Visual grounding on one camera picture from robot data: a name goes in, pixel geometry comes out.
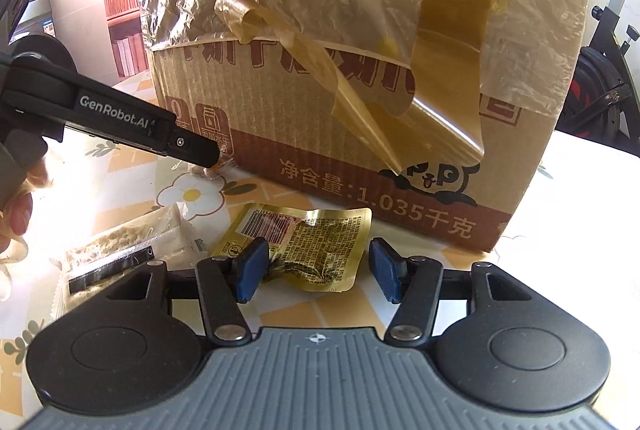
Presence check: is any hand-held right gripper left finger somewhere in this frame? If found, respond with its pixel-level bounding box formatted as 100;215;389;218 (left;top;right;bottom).
95;237;271;347

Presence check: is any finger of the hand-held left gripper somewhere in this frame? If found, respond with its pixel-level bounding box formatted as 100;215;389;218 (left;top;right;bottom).
167;120;222;169

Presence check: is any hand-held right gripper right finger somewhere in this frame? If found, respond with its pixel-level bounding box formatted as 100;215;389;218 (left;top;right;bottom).
368;237;547;345

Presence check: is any gold snack packet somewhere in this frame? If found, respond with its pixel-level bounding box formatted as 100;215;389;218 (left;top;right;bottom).
210;203;374;294

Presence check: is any person's left hand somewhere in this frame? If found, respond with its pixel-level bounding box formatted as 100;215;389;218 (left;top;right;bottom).
0;155;52;262

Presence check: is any washing machine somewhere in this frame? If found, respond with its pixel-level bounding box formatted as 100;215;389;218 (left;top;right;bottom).
27;0;58;46

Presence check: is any clear packet with black stripe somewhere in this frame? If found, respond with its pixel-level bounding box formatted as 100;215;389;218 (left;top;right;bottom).
62;205;211;311

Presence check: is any plastic-wrapped cardboard box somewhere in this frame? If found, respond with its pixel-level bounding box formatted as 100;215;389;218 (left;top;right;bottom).
135;0;593;253

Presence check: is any black exercise bike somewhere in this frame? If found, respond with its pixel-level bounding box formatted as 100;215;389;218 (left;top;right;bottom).
555;0;640;141

